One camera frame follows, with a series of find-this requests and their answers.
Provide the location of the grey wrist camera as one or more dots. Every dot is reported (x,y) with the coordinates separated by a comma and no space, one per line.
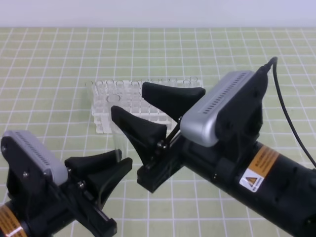
(226,109)
(21,147)

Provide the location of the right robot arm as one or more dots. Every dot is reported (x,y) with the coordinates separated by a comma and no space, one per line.
(269,183)

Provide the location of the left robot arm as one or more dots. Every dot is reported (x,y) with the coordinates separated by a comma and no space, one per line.
(12,212)

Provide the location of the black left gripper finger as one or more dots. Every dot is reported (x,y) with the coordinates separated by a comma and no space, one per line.
(91,164)
(102,182)

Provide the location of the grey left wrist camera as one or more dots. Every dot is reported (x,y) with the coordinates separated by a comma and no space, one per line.
(21,147)

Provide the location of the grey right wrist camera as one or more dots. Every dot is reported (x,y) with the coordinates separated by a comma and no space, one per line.
(226,109)

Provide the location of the white test tube rack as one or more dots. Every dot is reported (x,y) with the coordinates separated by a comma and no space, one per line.
(126,94)

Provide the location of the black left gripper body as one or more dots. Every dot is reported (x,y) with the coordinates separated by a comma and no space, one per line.
(49,207)

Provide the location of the green checkered tablecloth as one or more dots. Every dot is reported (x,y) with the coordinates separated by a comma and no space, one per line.
(43,72)

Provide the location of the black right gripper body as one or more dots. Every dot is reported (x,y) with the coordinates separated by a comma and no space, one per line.
(182,153)

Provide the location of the clear tube in rack corner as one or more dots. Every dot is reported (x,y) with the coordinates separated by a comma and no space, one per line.
(194,82)

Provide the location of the clear glass test tube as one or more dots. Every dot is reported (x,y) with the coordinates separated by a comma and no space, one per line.
(119,142)

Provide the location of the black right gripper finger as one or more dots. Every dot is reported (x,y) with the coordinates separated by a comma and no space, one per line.
(144,135)
(174,101)

